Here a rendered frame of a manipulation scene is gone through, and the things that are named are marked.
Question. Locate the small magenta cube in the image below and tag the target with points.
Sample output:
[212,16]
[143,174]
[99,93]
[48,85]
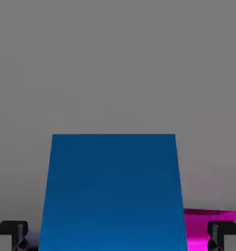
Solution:
[196,231]

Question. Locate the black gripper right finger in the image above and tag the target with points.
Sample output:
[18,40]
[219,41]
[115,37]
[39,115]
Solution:
[225,229]

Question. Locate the large blue box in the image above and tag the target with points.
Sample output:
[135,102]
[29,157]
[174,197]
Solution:
[113,192]

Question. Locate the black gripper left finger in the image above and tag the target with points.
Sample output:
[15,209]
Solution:
[9,229]

